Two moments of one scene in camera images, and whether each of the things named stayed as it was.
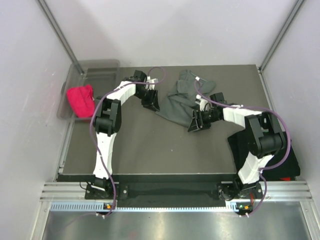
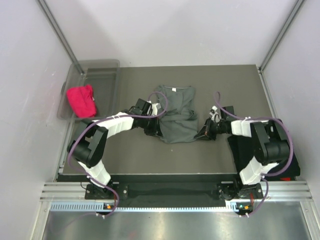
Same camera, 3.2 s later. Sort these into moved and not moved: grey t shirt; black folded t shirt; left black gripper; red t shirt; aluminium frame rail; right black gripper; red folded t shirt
Moved: right black gripper; left black gripper; grey t shirt
Not moved: black folded t shirt; red t shirt; red folded t shirt; aluminium frame rail
